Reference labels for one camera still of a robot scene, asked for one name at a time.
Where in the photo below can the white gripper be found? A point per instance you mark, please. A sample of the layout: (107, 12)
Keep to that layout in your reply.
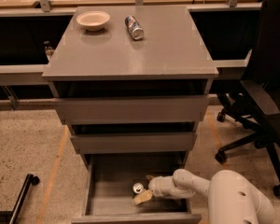
(156, 184)

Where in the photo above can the green soda can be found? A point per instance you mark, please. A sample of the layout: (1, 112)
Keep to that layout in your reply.
(138, 188)

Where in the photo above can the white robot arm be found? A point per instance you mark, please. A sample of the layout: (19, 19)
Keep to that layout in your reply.
(231, 198)

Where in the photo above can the grey open bottom drawer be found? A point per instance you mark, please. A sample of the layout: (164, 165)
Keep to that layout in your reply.
(109, 191)

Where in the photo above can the grey middle drawer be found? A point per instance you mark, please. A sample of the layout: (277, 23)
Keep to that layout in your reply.
(133, 142)

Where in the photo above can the grey top drawer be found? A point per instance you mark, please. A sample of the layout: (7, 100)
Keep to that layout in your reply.
(118, 110)

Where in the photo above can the grey drawer cabinet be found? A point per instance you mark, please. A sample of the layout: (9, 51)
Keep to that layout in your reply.
(170, 60)

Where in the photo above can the blue silver soda can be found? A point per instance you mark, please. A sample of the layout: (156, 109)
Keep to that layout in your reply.
(134, 28)

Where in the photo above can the black office chair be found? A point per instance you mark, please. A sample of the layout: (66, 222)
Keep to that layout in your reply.
(257, 96)

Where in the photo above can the black wheeled stand base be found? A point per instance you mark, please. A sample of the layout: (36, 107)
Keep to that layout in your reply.
(10, 217)

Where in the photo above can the white bowl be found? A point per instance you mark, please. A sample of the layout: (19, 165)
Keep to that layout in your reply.
(93, 20)

